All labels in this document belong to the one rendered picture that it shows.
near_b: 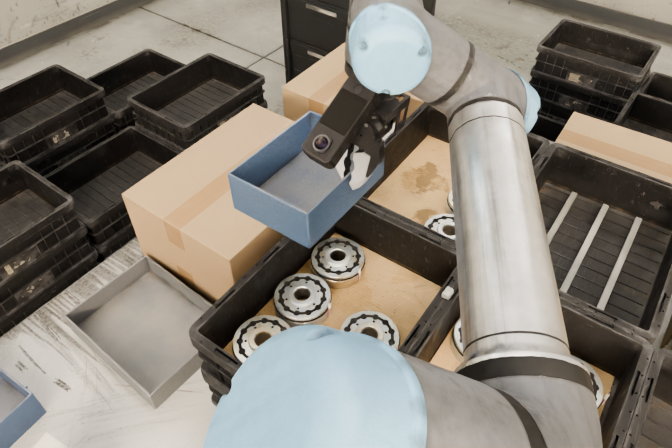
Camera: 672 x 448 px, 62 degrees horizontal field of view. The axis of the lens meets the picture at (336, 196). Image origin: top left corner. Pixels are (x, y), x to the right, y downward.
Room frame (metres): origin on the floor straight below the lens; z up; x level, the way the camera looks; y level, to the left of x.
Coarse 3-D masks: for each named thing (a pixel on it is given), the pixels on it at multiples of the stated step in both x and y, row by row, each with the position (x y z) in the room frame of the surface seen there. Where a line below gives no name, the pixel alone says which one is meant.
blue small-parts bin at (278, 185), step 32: (288, 128) 0.72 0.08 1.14; (256, 160) 0.66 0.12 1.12; (288, 160) 0.72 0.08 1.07; (352, 160) 0.72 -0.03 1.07; (256, 192) 0.58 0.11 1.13; (288, 192) 0.64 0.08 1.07; (320, 192) 0.64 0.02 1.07; (352, 192) 0.61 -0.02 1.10; (288, 224) 0.55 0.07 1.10; (320, 224) 0.55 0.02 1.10
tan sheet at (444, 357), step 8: (448, 336) 0.53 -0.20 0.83; (448, 344) 0.52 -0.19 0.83; (440, 352) 0.50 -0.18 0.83; (448, 352) 0.50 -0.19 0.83; (432, 360) 0.49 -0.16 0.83; (440, 360) 0.49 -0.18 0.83; (448, 360) 0.49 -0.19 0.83; (456, 360) 0.49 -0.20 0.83; (448, 368) 0.47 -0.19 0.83; (600, 376) 0.46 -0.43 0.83; (608, 376) 0.46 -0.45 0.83; (608, 384) 0.45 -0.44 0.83; (608, 392) 0.43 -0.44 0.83; (600, 408) 0.40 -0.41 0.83
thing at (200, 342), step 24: (384, 216) 0.73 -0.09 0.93; (288, 240) 0.67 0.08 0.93; (432, 240) 0.67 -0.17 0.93; (264, 264) 0.61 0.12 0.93; (240, 288) 0.56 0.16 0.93; (216, 312) 0.52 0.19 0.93; (432, 312) 0.51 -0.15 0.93; (192, 336) 0.47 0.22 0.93; (408, 336) 0.47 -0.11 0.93; (216, 360) 0.44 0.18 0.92
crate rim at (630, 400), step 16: (448, 304) 0.53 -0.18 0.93; (560, 304) 0.53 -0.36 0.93; (432, 320) 0.50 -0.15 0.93; (592, 320) 0.50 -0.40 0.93; (624, 336) 0.47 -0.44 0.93; (640, 336) 0.47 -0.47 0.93; (416, 352) 0.44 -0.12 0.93; (640, 352) 0.45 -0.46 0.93; (640, 368) 0.42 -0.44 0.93; (640, 384) 0.39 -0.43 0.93; (624, 400) 0.37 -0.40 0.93; (624, 416) 0.35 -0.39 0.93; (624, 432) 0.32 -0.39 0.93
